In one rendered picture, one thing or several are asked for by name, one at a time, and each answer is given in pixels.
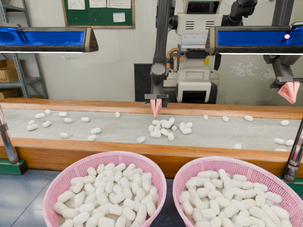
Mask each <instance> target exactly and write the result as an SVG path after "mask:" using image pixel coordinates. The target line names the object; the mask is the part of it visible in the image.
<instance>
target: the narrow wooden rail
mask: <svg viewBox="0 0 303 227"><path fill-rule="evenodd" d="M12 140H13V143H14V146H15V149H16V152H17V155H18V158H19V159H23V160H26V163H27V166H28V169H29V170H43V171H56V172H62V171H64V170H65V169H66V168H67V167H69V166H70V165H72V164H73V163H75V162H77V161H79V160H81V159H83V158H85V157H88V156H91V155H94V154H98V153H103V152H109V151H127V152H133V153H137V154H140V155H143V156H145V157H147V158H149V159H150V160H152V161H153V162H154V163H156V164H157V165H158V167H159V168H160V169H161V170H162V172H163V174H164V176H165V179H174V178H175V176H176V174H177V172H178V171H179V170H180V169H181V168H182V167H183V166H184V165H185V164H187V163H188V162H190V161H193V160H195V159H198V158H203V157H212V156H218V157H228V158H234V159H239V160H242V161H245V162H248V163H251V164H254V165H256V166H258V167H260V168H262V169H264V170H266V171H268V172H270V173H271V174H273V175H275V176H282V175H283V172H284V169H285V167H286V164H287V161H288V158H289V155H290V151H274V150H248V149H231V148H213V147H196V146H178V145H153V144H135V143H118V142H100V141H75V140H57V139H40V138H22V137H12ZM0 158H2V159H9V158H8V155H7V152H6V149H5V146H4V143H3V141H2V138H1V137H0ZM295 177H303V156H302V159H301V162H300V166H299V167H298V169H297V172H296V175H295Z"/></svg>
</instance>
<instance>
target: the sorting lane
mask: <svg viewBox="0 0 303 227"><path fill-rule="evenodd" d="M2 110H3V113H4V116H5V120H6V122H7V125H8V128H9V132H10V134H11V137H22V138H40V139H57V140H75V141H88V140H87V139H88V137H89V136H91V135H93V134H91V130H92V129H94V128H97V127H99V128H100V129H101V132H100V133H97V134H95V135H96V139H95V140H94V141H100V142H118V143H135V144H138V143H137V139H138V138H140V137H142V136H143V137H145V138H146V140H145V141H144V142H142V143H141V144H153V145H178V146H196V147H213V148H231V149H233V148H234V146H235V145H236V144H240V145H241V149H248V150H275V149H286V150H287V151H291V149H292V146H293V145H291V146H287V145H286V141H288V140H293V141H294V140H295V138H296V135H297V132H298V129H299V126H300V123H301V121H302V120H290V119H266V118H253V120H252V121H248V120H245V119H244V118H230V117H228V119H229V120H228V121H227V122H225V121H224V120H223V119H222V117H208V119H207V120H205V119H204V116H181V115H157V118H156V119H154V115H153V114H133V113H120V116H119V117H116V115H115V113H97V112H73V111H51V114H46V113H45V110H24V109H2ZM60 112H66V113H67V116H65V117H60V116H59V113H60ZM41 113H43V114H44V115H45V116H44V117H43V118H35V115H36V114H41ZM82 117H88V118H89V121H88V122H83V121H81V118H82ZM65 118H70V119H72V122H71V123H66V122H65V121H64V119H65ZM170 118H174V123H173V124H174V125H175V126H176V127H177V129H176V130H175V131H174V130H172V129H171V128H170V127H169V128H163V127H162V126H161V125H160V129H159V130H160V131H161V129H165V130H167V131H168V132H169V133H170V132H171V133H173V135H174V140H172V141H170V140H169V139H168V136H165V135H163V134H162V133H161V136H160V137H159V138H155V137H152V136H151V132H149V126H150V125H153V124H152V121H153V120H157V121H161V120H164V119H165V120H166V121H169V120H170ZM31 120H34V121H35V123H34V124H36V125H37V126H38V128H37V129H35V130H31V131H28V130H27V126H28V122H29V121H31ZM284 120H288V121H289V124H288V125H285V126H282V125H281V122H282V121H284ZM46 121H50V122H51V125H49V126H48V127H43V123H45V122H46ZM182 122H184V123H185V125H186V124H187V123H192V124H193V126H192V127H190V129H191V130H192V131H191V133H189V134H183V133H182V131H181V130H180V128H179V124H180V123H182ZM153 126H154V127H155V126H156V125H153ZM60 133H66V134H68V138H61V137H60ZM275 138H278V139H282V140H284V141H285V143H284V144H283V145H281V144H278V143H275V142H274V139H275Z"/></svg>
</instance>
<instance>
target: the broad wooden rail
mask: <svg viewBox="0 0 303 227"><path fill-rule="evenodd" d="M0 105H1V107H2V109H24V110H47V109H48V110H50V111H73V112H97V113H116V112H119V113H121V114H154V113H153V111H152V109H151V104H148V103H147V104H145V102H131V101H102V100H59V99H31V98H7V99H4V100H1V101H0ZM158 115H181V116H204V115H207V116H208V117H223V116H226V117H230V118H244V117H245V116H246V115H247V116H251V117H253V118H266V119H290V120H302V118H303V107H290V106H261V105H231V104H189V103H168V105H167V107H162V108H161V110H160V111H159V113H158Z"/></svg>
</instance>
